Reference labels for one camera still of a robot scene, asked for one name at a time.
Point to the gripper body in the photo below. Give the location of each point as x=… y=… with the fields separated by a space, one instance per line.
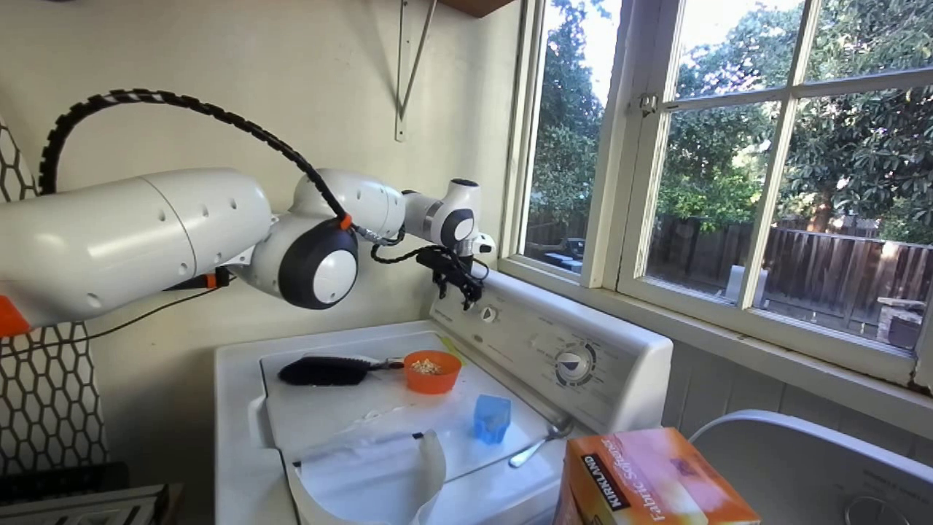
x=439 y=260

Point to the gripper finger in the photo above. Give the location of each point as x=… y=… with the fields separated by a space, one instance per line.
x=471 y=292
x=440 y=284

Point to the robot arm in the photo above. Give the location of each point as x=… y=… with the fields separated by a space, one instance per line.
x=109 y=240

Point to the small washing machine knob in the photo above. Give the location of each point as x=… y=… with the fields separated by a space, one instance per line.
x=488 y=314

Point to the orange bowl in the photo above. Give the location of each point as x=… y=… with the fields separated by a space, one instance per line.
x=431 y=379

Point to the large washing machine dial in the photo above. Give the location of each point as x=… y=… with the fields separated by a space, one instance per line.
x=574 y=364

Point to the blue plastic cup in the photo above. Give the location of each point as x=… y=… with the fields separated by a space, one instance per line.
x=492 y=419

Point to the white washing machine lid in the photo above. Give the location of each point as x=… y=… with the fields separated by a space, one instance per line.
x=379 y=412

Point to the black brush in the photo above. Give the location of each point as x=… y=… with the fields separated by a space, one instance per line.
x=324 y=370

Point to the metal spoon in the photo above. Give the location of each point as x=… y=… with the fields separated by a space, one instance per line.
x=536 y=446

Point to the white washing machine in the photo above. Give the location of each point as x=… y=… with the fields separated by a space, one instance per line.
x=627 y=364

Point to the white plastic bag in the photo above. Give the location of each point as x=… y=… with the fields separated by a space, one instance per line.
x=364 y=474

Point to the wooden shelf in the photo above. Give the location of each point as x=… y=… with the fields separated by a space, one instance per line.
x=477 y=6

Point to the orange fabric softener box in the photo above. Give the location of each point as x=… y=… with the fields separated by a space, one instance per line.
x=649 y=481

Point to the white framed window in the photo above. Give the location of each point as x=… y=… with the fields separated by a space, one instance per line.
x=787 y=95

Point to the white utility sink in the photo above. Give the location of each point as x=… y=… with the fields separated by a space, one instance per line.
x=802 y=474

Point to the hexagon patterned ironing board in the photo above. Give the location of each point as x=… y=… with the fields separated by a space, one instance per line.
x=47 y=394

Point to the white shelf bracket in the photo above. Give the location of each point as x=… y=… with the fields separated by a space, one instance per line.
x=401 y=87

